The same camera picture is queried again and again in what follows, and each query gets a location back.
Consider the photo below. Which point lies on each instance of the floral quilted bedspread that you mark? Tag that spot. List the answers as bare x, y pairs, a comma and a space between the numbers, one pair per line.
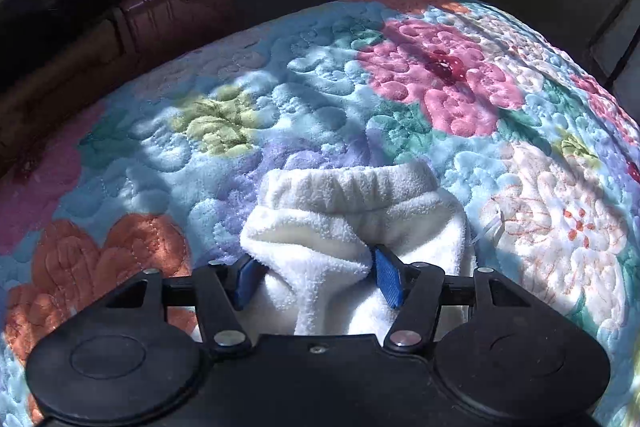
440, 72

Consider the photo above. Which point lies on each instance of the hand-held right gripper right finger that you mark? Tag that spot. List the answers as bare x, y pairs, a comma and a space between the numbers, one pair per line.
387, 274

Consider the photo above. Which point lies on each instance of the white fleece jacket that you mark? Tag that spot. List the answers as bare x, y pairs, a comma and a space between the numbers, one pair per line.
330, 227

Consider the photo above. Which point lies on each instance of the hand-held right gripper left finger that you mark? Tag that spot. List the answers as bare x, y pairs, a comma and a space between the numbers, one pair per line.
245, 279

